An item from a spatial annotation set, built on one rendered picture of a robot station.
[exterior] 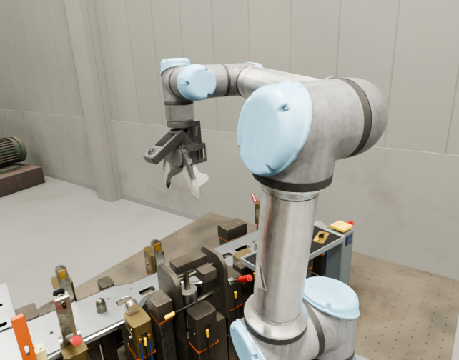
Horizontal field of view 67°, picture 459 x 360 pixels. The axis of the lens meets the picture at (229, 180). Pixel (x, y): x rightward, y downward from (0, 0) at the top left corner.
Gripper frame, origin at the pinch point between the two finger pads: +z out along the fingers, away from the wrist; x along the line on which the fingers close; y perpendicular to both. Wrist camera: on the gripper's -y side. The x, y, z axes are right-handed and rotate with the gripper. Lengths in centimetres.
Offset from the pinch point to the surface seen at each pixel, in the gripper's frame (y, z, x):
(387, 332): 73, 72, -29
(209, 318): 0.9, 36.4, -8.0
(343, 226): 62, 26, -14
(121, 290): -8, 42, 32
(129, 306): -15.6, 32.7, 8.6
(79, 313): -24, 43, 30
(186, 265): 2.1, 24.5, 3.7
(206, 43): 172, -57, 203
